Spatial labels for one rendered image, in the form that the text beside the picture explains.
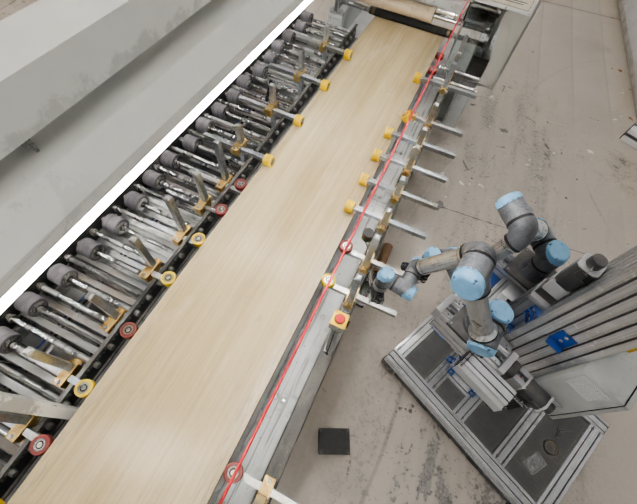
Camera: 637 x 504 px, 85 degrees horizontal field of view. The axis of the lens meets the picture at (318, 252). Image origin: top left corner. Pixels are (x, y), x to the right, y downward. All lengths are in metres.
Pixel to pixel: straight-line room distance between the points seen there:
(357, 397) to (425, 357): 0.56
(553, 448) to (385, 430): 1.06
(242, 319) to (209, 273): 0.33
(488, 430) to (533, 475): 0.33
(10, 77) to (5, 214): 0.12
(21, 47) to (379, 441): 2.61
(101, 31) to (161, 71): 0.09
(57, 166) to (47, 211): 0.05
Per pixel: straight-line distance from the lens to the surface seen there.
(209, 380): 1.81
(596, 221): 4.45
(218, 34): 0.58
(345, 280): 2.27
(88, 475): 1.94
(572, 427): 3.07
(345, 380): 2.71
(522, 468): 2.83
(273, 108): 2.75
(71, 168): 0.44
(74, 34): 0.43
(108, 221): 2.44
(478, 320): 1.53
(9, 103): 0.40
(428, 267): 1.61
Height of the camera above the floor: 2.65
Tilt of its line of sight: 60 degrees down
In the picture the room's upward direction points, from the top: 8 degrees clockwise
